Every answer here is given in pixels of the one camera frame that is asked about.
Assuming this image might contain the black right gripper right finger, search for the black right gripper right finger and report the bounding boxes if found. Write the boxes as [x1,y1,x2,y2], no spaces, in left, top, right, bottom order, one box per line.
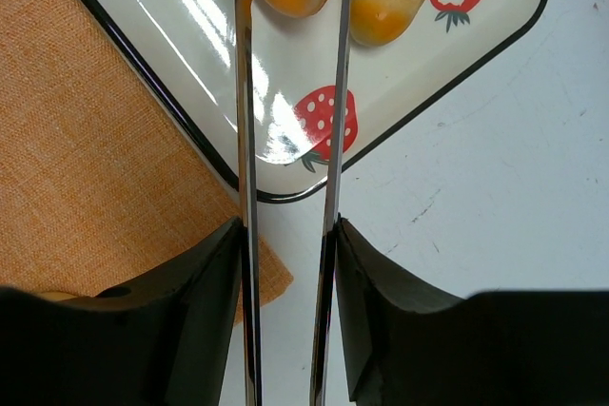
[336,220,608,405]

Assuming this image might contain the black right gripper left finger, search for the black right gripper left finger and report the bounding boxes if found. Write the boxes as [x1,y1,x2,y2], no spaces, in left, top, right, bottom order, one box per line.
[1,218,242,405]

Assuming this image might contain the metal serving tongs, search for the metal serving tongs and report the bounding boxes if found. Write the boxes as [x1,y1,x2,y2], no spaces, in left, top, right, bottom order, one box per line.
[234,0,351,406]

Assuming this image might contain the yellow mug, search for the yellow mug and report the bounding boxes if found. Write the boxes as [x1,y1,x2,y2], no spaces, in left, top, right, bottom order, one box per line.
[37,291,77,301]

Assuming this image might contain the orange cloth placemat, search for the orange cloth placemat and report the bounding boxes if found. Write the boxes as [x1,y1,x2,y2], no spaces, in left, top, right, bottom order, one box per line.
[0,0,295,326]

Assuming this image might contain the white strawberry tray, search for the white strawberry tray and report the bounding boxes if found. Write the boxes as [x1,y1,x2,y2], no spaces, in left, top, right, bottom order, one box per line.
[80,0,547,203]

